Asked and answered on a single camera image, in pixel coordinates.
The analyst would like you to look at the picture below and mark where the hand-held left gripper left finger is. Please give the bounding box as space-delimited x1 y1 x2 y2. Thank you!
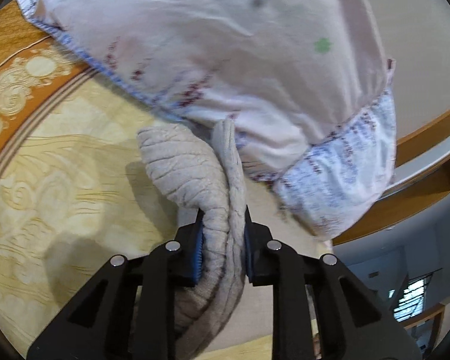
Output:
26 209 206 360

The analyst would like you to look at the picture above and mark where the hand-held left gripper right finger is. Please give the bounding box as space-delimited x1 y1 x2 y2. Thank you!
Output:
243 205 432 360

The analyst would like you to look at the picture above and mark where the beige cable knit sweater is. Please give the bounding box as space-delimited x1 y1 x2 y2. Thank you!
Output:
135 118 254 357

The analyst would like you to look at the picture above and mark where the yellow orange patterned bed sheet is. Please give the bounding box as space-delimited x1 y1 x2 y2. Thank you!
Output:
0 0 334 360

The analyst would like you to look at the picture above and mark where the barred window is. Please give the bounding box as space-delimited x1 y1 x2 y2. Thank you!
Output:
392 270 437 323

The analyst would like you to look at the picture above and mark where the wooden bed headboard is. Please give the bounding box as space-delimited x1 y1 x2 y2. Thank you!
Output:
332 99 450 246

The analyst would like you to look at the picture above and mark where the blue tree print pillow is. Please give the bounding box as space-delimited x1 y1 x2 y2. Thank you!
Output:
17 0 398 241

